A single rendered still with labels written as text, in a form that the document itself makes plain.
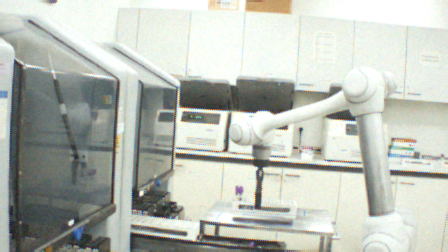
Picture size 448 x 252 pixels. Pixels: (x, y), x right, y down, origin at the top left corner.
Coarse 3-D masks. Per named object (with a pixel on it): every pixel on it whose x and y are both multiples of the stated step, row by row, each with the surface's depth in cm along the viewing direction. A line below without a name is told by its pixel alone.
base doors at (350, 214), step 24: (192, 168) 415; (216, 168) 412; (240, 168) 409; (264, 168) 405; (192, 192) 416; (216, 192) 413; (264, 192) 406; (288, 192) 404; (312, 192) 402; (336, 192) 399; (360, 192) 396; (408, 192) 390; (432, 192) 387; (192, 216) 417; (336, 216) 400; (360, 216) 397; (432, 216) 388; (288, 240) 406; (312, 240) 403; (336, 240) 401; (360, 240) 398; (432, 240) 389
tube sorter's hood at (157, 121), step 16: (112, 48) 228; (128, 64) 203; (144, 80) 185; (160, 80) 220; (144, 96) 179; (160, 96) 202; (176, 96) 233; (144, 112) 180; (160, 112) 205; (176, 112) 234; (144, 128) 182; (160, 128) 207; (144, 144) 184; (160, 144) 209; (144, 160) 185; (160, 160) 211; (144, 176) 187; (160, 176) 211
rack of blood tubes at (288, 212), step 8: (232, 200) 213; (248, 200) 215; (264, 200) 217; (272, 200) 219; (280, 200) 220; (232, 208) 212; (248, 208) 215; (264, 208) 221; (272, 208) 220; (280, 208) 220; (288, 208) 220; (296, 208) 210; (264, 216) 211; (280, 216) 211; (288, 216) 210
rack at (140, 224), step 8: (136, 216) 188; (144, 216) 189; (136, 224) 180; (144, 224) 179; (152, 224) 179; (160, 224) 179; (168, 224) 180; (176, 224) 181; (184, 224) 182; (192, 224) 183; (136, 232) 180; (144, 232) 179; (152, 232) 185; (160, 232) 187; (168, 232) 188; (176, 232) 188; (184, 232) 187; (192, 232) 177
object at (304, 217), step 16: (224, 208) 235; (304, 208) 245; (208, 224) 208; (224, 224) 207; (240, 224) 206; (256, 224) 207; (272, 224) 208; (288, 224) 210; (304, 224) 211; (320, 224) 212; (320, 240) 242
